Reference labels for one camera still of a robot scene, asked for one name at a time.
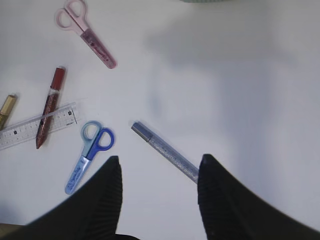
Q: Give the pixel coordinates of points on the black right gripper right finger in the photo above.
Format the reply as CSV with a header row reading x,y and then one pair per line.
x,y
230,211

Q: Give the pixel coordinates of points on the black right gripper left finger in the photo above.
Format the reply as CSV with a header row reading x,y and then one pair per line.
x,y
91,213

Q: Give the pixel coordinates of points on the pink capped scissors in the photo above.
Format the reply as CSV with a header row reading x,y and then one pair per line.
x,y
72,17

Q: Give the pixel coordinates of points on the silver glitter pen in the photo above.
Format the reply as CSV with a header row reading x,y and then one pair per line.
x,y
167,151

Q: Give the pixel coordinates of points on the transparent plastic ruler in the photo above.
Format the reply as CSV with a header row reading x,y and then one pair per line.
x,y
24,131

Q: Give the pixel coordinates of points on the gold glitter pen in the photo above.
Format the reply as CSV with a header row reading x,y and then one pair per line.
x,y
6,109

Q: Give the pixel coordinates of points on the red glitter pen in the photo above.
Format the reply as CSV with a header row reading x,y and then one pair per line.
x,y
50,106

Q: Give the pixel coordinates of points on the blue capped scissors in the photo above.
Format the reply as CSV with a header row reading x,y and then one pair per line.
x,y
90,149

